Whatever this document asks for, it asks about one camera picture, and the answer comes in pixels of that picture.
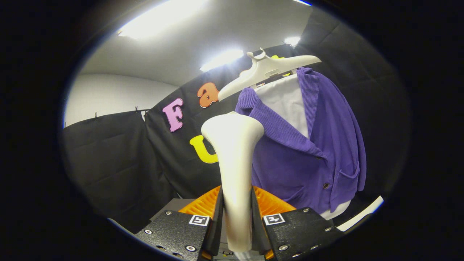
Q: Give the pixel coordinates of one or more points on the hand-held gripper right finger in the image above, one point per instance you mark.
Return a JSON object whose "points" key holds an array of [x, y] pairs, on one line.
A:
{"points": [[301, 228]]}

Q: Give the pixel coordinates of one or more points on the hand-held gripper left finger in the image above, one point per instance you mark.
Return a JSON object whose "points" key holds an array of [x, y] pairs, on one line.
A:
{"points": [[174, 232]]}

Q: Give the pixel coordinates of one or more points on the purple jacket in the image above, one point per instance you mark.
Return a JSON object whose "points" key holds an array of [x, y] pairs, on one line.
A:
{"points": [[297, 163]]}

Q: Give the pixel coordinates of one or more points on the white garment steamer head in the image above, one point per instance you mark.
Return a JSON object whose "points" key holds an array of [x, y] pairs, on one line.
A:
{"points": [[235, 163]]}

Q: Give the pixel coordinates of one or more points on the white clothes hanger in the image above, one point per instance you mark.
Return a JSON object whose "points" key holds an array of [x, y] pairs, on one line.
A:
{"points": [[264, 69]]}

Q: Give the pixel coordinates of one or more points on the grey cabinet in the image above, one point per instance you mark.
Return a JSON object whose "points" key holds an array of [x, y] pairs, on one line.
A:
{"points": [[177, 203]]}

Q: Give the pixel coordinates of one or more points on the white box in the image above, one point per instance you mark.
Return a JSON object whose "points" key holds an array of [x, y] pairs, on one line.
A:
{"points": [[359, 215]]}

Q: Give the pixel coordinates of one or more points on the small ceiling light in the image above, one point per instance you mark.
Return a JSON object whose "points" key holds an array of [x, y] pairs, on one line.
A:
{"points": [[292, 41]]}

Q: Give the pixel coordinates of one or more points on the large ceiling light panel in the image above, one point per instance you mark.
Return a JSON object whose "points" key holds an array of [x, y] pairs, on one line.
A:
{"points": [[159, 20]]}

